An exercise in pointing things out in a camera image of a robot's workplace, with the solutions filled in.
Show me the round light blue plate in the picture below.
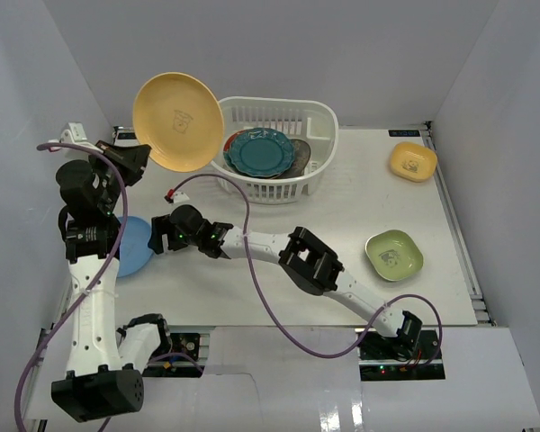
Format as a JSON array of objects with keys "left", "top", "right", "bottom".
[{"left": 118, "top": 216, "right": 154, "bottom": 278}]

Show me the round yellow plate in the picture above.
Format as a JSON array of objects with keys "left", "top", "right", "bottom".
[{"left": 132, "top": 72, "right": 224, "bottom": 173}]

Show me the red teal floral plate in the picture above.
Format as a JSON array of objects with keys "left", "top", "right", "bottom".
[{"left": 222, "top": 130, "right": 243, "bottom": 167}]

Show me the teal scalloped plate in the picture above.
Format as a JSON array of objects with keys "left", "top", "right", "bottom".
[{"left": 223, "top": 128, "right": 295, "bottom": 178}]

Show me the grey deer pattern plate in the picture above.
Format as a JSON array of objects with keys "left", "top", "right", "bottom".
[{"left": 289, "top": 139, "right": 311, "bottom": 177}]

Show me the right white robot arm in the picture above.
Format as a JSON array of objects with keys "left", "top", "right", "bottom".
[{"left": 148, "top": 204, "right": 422, "bottom": 359}]

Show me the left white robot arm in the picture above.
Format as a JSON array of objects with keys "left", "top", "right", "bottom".
[{"left": 50, "top": 143, "right": 173, "bottom": 422}]

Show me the white plastic dish basket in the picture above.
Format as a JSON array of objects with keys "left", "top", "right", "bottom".
[{"left": 211, "top": 96, "right": 338, "bottom": 204}]

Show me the green square dish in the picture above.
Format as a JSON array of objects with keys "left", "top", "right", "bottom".
[{"left": 364, "top": 229, "right": 424, "bottom": 283}]

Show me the yellow square dish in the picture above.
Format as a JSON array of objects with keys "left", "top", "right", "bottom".
[{"left": 389, "top": 141, "right": 437, "bottom": 183}]

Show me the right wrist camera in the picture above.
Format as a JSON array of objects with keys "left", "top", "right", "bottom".
[{"left": 164, "top": 189, "right": 190, "bottom": 204}]

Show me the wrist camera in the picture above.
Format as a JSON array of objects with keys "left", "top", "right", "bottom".
[
  {"left": 59, "top": 122, "right": 92, "bottom": 148},
  {"left": 164, "top": 189, "right": 190, "bottom": 204}
]

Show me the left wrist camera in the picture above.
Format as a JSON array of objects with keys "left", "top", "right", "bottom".
[{"left": 59, "top": 122, "right": 92, "bottom": 148}]

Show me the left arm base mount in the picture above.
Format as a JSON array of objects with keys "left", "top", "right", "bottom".
[{"left": 143, "top": 333, "right": 205, "bottom": 378}]

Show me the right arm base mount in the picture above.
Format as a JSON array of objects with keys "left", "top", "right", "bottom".
[{"left": 357, "top": 329, "right": 446, "bottom": 383}]

